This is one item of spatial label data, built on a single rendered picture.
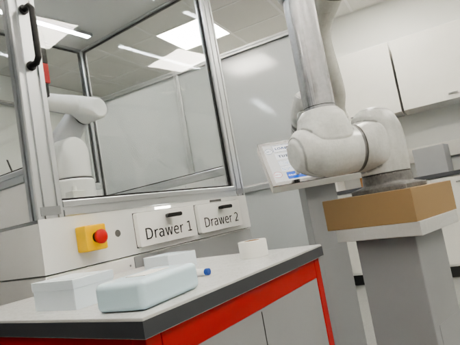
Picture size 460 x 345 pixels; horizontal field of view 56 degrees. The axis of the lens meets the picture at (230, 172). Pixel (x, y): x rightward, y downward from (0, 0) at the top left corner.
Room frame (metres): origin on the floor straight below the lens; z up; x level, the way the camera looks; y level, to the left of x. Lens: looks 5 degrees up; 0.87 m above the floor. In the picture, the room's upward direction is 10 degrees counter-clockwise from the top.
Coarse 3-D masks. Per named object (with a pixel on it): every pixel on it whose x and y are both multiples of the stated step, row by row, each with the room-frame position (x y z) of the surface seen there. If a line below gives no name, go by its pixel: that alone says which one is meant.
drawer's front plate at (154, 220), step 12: (144, 216) 1.42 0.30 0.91; (156, 216) 1.46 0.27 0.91; (180, 216) 1.56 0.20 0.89; (192, 216) 1.62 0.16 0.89; (144, 228) 1.41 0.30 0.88; (156, 228) 1.45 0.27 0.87; (180, 228) 1.55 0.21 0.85; (192, 228) 1.61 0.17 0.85; (144, 240) 1.40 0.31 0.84; (156, 240) 1.45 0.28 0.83; (168, 240) 1.50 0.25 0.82
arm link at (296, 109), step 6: (294, 96) 1.75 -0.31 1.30; (300, 96) 1.72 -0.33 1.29; (294, 102) 1.74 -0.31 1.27; (300, 102) 1.72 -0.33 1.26; (294, 108) 1.75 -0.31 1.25; (300, 108) 1.73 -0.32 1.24; (294, 114) 1.77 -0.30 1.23; (300, 114) 1.75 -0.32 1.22; (294, 120) 1.79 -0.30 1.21; (294, 126) 1.82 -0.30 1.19
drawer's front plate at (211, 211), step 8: (232, 200) 1.85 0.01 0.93; (200, 208) 1.66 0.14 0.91; (208, 208) 1.71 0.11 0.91; (216, 208) 1.75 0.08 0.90; (232, 208) 1.84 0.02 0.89; (200, 216) 1.66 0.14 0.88; (208, 216) 1.70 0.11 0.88; (216, 216) 1.74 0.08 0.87; (224, 216) 1.79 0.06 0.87; (232, 216) 1.83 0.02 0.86; (240, 216) 1.89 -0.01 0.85; (200, 224) 1.65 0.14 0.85; (208, 224) 1.69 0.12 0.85; (216, 224) 1.74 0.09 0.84; (224, 224) 1.78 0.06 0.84; (232, 224) 1.83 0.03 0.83; (240, 224) 1.88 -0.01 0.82; (200, 232) 1.66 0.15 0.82
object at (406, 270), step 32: (416, 224) 1.24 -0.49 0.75; (448, 224) 1.37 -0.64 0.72; (384, 256) 1.37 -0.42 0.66; (416, 256) 1.29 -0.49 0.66; (384, 288) 1.38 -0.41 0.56; (416, 288) 1.31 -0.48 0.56; (448, 288) 1.39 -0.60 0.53; (384, 320) 1.40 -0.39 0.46; (416, 320) 1.32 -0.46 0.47; (448, 320) 1.35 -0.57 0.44
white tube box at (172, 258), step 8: (152, 256) 1.19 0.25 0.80; (160, 256) 1.18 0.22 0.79; (168, 256) 1.08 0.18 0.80; (176, 256) 1.10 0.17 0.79; (184, 256) 1.11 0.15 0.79; (192, 256) 1.13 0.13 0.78; (144, 264) 1.17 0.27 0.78; (152, 264) 1.14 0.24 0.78; (160, 264) 1.11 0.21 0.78; (168, 264) 1.08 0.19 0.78
